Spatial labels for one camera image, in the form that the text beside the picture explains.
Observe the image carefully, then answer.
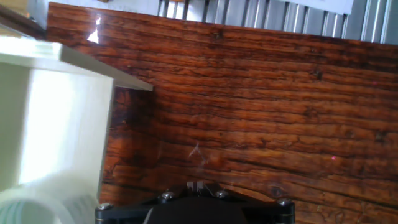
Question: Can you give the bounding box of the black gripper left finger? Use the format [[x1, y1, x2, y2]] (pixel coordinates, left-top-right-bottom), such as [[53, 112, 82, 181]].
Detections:
[[95, 182, 197, 224]]

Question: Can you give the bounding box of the brown wooden board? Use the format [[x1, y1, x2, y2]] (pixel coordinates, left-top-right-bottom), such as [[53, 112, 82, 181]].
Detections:
[[46, 1, 398, 224]]

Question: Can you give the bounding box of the clear tape roll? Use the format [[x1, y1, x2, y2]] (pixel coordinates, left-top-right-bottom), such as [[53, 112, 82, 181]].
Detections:
[[0, 174, 100, 224]]

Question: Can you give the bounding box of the cream wooden shelf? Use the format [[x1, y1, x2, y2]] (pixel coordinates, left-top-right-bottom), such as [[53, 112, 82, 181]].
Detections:
[[0, 35, 154, 200]]

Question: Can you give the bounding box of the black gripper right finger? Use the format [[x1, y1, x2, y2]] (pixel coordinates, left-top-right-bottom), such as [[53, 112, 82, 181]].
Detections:
[[196, 182, 295, 224]]

